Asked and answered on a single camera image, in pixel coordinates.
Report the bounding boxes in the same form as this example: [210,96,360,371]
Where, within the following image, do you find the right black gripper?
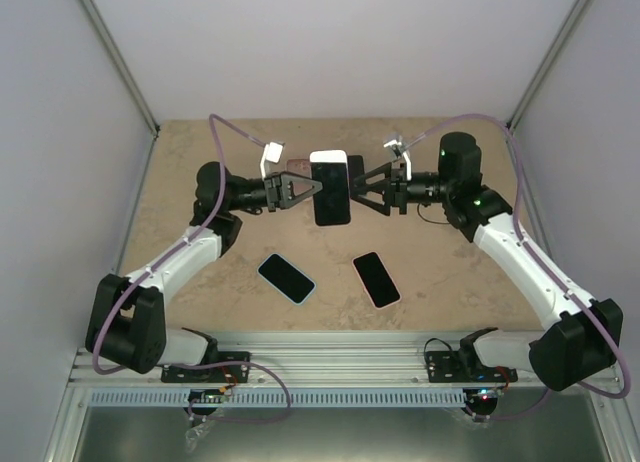
[352,162,455,216]

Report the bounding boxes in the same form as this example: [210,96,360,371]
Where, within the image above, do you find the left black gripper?
[226,171,322,214]

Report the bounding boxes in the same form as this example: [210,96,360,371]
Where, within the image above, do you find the teal phone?
[347,155,365,183]

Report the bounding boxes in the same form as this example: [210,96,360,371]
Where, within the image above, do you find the pink phone case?
[286,158,311,174]

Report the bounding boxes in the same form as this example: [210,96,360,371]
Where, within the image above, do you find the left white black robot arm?
[85,162,323,381]

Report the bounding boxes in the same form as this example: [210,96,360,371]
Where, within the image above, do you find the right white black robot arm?
[352,132,628,392]

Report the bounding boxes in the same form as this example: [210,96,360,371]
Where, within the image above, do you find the phone in light blue case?
[257,253,316,305]

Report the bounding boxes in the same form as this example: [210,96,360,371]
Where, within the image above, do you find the phone in pale pink case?
[353,252,401,309]

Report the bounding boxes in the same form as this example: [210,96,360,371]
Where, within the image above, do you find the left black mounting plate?
[160,351,251,385]

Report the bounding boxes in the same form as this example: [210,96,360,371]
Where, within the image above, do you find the black mounting plate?
[160,351,251,385]
[424,351,518,383]

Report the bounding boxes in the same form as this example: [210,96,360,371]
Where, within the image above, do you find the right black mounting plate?
[424,351,518,383]

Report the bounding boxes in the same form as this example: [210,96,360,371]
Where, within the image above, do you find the left circuit board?
[188,387,233,404]

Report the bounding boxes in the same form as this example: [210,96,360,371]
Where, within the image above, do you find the circuit board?
[188,387,233,404]
[474,387,503,400]

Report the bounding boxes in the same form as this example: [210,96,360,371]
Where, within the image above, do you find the right circuit board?
[474,387,503,400]

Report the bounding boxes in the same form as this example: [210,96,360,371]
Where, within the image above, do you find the clear plastic bag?
[184,419,211,454]

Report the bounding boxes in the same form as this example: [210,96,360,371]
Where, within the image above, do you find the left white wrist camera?
[260,141,284,179]

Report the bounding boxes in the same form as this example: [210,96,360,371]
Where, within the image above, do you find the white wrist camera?
[260,141,284,179]
[383,133,412,181]

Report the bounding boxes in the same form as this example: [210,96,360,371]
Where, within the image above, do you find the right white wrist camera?
[383,133,412,181]

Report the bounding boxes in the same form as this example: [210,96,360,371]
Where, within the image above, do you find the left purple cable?
[92,113,292,426]

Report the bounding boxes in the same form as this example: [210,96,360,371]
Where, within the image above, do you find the purple cable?
[407,112,632,423]
[92,113,292,426]

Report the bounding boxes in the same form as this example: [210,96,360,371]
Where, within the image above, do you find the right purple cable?
[407,112,632,423]

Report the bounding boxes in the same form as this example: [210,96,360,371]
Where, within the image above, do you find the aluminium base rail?
[69,330,619,389]

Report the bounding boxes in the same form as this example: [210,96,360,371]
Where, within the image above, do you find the grey slotted cable duct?
[88,388,466,408]

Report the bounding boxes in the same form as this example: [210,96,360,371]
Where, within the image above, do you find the left aluminium frame post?
[78,0,159,137]

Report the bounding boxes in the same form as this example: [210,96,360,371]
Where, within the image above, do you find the aluminium frame post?
[78,0,159,137]
[506,0,594,130]

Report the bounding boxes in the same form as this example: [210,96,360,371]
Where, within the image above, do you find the right aluminium frame post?
[506,0,594,130]

